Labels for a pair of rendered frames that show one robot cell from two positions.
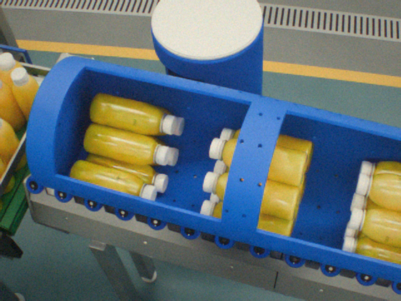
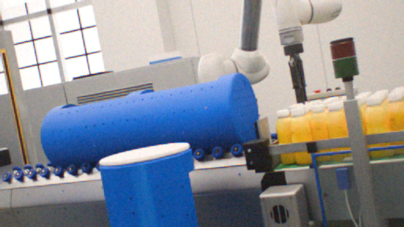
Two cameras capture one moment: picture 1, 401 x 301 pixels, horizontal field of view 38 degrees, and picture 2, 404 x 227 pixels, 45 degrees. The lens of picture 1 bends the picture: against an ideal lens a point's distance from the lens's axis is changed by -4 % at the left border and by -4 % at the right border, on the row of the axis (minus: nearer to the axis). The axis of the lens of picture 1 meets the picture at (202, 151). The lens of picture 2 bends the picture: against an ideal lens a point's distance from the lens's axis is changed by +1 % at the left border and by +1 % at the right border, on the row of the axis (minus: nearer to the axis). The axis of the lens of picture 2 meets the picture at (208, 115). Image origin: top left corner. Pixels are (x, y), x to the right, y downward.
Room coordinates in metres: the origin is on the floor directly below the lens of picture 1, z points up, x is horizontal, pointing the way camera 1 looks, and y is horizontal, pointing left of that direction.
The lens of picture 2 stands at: (2.56, 0.20, 1.19)
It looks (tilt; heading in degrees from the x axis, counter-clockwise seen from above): 3 degrees down; 181
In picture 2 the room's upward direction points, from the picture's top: 10 degrees counter-clockwise
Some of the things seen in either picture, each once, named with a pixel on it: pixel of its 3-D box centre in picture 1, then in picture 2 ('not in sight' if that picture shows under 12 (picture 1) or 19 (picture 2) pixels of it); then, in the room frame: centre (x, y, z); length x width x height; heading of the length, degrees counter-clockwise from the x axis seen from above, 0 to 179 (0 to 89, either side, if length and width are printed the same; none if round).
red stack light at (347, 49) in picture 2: not in sight; (342, 50); (1.27, 0.54, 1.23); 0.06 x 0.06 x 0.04
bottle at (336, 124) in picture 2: not in sight; (338, 134); (1.03, 0.55, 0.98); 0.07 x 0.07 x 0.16
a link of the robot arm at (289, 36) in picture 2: not in sight; (291, 37); (0.68, 0.52, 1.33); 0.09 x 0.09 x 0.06
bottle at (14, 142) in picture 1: (4, 142); not in sight; (0.80, 0.46, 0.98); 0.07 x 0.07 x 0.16
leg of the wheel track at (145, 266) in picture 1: (135, 242); not in sight; (0.82, 0.25, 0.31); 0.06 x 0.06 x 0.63; 66
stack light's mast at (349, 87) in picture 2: not in sight; (346, 69); (1.27, 0.54, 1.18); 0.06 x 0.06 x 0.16
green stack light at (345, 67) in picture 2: not in sight; (346, 67); (1.27, 0.54, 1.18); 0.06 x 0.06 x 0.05
